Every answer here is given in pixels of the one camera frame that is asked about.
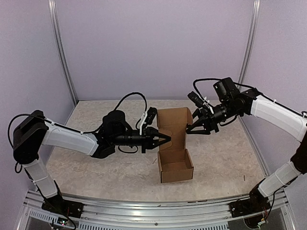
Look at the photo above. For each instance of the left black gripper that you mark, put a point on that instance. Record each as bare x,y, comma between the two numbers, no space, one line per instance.
148,138

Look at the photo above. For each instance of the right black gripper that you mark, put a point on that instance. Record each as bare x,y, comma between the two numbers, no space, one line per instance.
209,123

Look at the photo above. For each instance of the brown cardboard box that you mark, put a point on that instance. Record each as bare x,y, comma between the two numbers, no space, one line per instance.
174,160

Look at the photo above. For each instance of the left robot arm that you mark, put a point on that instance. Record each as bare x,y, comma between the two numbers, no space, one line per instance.
36,130

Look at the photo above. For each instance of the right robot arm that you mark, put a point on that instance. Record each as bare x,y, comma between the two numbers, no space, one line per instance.
234,103

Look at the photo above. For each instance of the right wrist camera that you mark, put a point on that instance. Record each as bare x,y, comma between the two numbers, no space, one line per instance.
199,102

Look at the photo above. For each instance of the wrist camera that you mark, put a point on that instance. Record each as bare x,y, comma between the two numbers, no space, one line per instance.
199,102
146,119

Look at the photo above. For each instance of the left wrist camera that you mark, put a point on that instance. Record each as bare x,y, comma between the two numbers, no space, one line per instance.
146,119

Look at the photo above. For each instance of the right aluminium frame post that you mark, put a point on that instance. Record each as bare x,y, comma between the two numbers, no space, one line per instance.
250,40

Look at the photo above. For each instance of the aluminium frame post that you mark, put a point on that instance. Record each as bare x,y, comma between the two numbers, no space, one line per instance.
60,48
250,40

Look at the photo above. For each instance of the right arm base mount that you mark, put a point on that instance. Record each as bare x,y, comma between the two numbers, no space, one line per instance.
245,207

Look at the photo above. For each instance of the front aluminium rail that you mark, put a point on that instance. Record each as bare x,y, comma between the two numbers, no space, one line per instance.
199,214

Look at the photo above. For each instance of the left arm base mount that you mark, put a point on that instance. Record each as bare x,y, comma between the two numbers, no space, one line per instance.
66,208

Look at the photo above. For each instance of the left aluminium frame post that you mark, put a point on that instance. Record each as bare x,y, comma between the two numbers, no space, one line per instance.
60,48

